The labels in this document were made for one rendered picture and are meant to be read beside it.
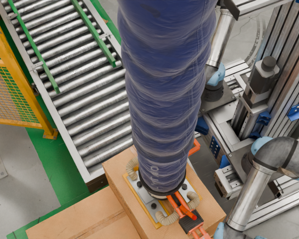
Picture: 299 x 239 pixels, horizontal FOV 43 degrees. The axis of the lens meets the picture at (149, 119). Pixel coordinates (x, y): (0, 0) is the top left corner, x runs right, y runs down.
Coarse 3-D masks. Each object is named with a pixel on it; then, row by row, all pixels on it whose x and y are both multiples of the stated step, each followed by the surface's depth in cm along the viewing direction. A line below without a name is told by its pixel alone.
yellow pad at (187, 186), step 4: (188, 180) 202; (184, 184) 198; (188, 184) 201; (192, 184) 201; (180, 188) 200; (184, 188) 197; (188, 188) 200; (192, 188) 200; (180, 192) 199; (184, 192) 199; (196, 192) 199; (184, 196) 198; (200, 196) 198; (184, 200) 197; (188, 200) 197; (200, 200) 198
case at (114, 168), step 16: (112, 160) 211; (128, 160) 210; (112, 176) 206; (192, 176) 205; (128, 192) 202; (208, 192) 201; (128, 208) 204; (208, 208) 197; (144, 224) 194; (176, 224) 193; (208, 224) 193
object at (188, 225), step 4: (192, 212) 181; (196, 212) 181; (184, 216) 180; (188, 216) 181; (196, 216) 180; (200, 216) 180; (180, 220) 179; (184, 220) 180; (188, 220) 180; (192, 220) 180; (196, 220) 180; (200, 220) 180; (180, 224) 181; (184, 224) 179; (188, 224) 179; (192, 224) 179; (196, 224) 179; (200, 224) 177; (184, 228) 177; (188, 228) 178; (192, 228) 178; (196, 228) 178; (188, 232) 178
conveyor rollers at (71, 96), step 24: (24, 0) 324; (48, 0) 325; (48, 24) 311; (72, 24) 311; (72, 72) 288; (96, 72) 287; (120, 72) 287; (72, 96) 278; (96, 96) 278; (120, 96) 277; (72, 120) 269; (96, 120) 268; (120, 120) 267; (96, 144) 259; (120, 144) 259
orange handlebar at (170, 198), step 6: (198, 144) 199; (192, 150) 197; (168, 198) 186; (180, 198) 185; (174, 204) 184; (186, 204) 184; (180, 210) 183; (180, 216) 182; (198, 228) 179; (192, 234) 178; (204, 234) 177
